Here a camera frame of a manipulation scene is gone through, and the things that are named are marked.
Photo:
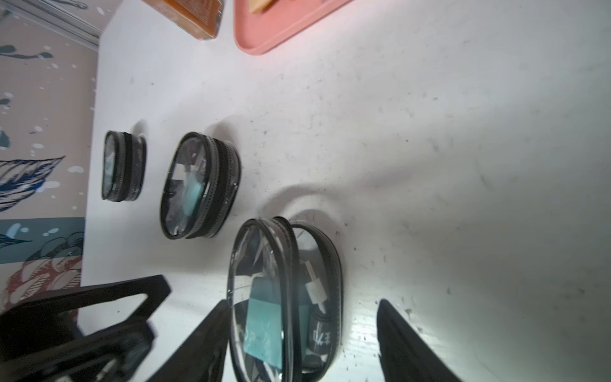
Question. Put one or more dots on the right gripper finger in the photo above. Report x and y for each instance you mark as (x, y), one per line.
(201, 356)
(404, 356)

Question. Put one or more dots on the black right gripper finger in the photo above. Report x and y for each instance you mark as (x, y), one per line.
(112, 354)
(45, 320)

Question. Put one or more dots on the teal charger plug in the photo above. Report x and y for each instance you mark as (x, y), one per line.
(263, 334)
(190, 194)

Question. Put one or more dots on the clear pouch black zipper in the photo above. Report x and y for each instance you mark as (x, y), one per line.
(124, 165)

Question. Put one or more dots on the pink tray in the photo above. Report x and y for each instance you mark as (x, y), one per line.
(278, 21)

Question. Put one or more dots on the orange pepper spice jar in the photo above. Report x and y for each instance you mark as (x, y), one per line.
(199, 18)

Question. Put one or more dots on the yellow folded napkin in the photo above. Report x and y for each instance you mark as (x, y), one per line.
(258, 6)

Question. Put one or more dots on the aluminium frame rail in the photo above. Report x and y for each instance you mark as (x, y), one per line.
(62, 17)

